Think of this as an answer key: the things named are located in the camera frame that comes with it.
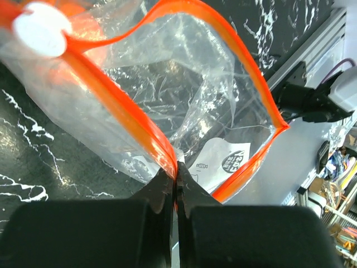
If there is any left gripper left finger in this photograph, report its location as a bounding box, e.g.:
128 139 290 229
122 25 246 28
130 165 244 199
1 171 174 267

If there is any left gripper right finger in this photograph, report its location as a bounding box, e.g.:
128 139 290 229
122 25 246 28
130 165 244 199
177 162 342 267

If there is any orange fake fruit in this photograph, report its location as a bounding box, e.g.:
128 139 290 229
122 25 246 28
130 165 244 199
50 1 105 41

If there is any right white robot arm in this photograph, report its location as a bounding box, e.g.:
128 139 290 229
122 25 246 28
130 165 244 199
272 58 356 123

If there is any clear zip top bag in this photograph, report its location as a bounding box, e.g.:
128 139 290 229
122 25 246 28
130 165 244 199
1 1 289 203

